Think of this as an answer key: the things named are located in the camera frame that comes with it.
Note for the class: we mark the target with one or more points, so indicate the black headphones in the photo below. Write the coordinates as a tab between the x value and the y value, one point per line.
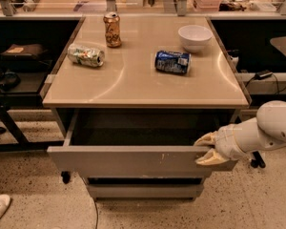
9	81

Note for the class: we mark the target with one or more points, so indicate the upright gold soda can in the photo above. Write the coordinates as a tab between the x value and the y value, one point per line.
112	29

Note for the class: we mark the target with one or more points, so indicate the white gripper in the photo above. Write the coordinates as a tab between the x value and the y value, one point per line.
227	142

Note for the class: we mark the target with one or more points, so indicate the white ceramic bowl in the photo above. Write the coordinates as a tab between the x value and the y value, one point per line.
194	38

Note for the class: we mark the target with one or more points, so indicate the black power adapter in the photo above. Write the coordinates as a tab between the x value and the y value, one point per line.
263	74

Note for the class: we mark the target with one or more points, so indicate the crushed green white can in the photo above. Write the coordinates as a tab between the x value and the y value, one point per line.
86	56

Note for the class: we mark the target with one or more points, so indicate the blue pepsi can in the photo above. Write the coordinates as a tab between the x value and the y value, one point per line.
172	62

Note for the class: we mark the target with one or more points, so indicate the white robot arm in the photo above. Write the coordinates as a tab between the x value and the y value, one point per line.
265	132

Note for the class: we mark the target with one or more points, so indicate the grey drawer cabinet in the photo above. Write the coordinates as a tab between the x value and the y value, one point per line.
129	80

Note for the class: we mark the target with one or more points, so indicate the grey drawer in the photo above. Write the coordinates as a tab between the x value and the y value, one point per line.
131	144
145	191

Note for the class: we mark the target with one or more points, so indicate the grey bottom drawer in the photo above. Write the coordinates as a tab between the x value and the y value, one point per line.
145	191

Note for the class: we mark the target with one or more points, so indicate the grey top drawer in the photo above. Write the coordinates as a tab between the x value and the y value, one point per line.
131	144

